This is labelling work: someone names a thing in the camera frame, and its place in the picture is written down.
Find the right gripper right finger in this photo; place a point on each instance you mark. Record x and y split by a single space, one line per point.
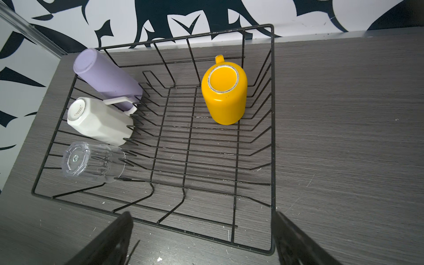
294 246

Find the white ceramic mug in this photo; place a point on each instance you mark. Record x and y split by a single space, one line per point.
108 121

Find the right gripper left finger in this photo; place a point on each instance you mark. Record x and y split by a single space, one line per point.
110 247

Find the black wire dish rack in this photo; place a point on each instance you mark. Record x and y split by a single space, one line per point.
184 172

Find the yellow mug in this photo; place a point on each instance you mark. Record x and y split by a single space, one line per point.
224 89

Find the aluminium frame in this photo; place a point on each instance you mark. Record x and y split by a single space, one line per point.
29 31

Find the clear glass cup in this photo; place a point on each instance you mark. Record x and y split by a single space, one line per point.
100 163

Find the lavender plastic cup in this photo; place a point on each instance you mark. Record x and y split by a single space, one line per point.
107 78

